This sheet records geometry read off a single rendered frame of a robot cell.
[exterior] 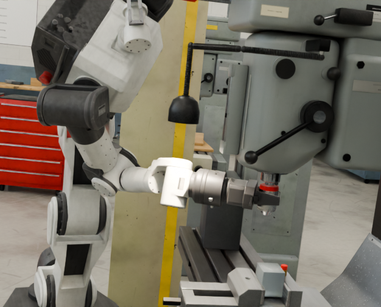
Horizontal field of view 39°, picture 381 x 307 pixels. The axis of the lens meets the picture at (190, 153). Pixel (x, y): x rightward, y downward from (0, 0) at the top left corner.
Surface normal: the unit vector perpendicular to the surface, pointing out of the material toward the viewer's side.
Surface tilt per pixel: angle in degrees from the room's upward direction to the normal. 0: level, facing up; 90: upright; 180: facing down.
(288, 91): 90
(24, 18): 90
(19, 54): 90
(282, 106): 90
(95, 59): 59
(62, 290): 118
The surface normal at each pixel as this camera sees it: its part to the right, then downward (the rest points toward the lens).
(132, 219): 0.14, 0.18
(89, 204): 0.39, 0.04
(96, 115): 0.98, 0.08
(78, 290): 0.29, 0.62
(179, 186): -0.16, -0.17
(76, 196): 0.37, 0.26
